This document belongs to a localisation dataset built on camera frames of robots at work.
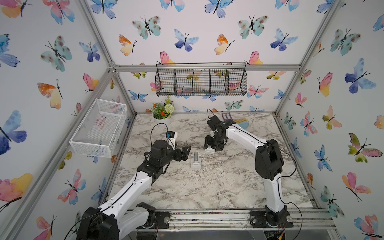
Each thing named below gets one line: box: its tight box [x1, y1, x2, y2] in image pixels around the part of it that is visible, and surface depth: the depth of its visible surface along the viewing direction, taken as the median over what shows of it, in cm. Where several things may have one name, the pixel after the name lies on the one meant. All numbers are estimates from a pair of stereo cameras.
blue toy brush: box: [234, 118, 249, 130], surface depth 117 cm
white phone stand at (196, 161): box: [190, 151, 202, 170], surface depth 94 cm
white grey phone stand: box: [204, 145, 216, 154], surface depth 90 cm
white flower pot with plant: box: [151, 96, 176, 122], surface depth 103 cm
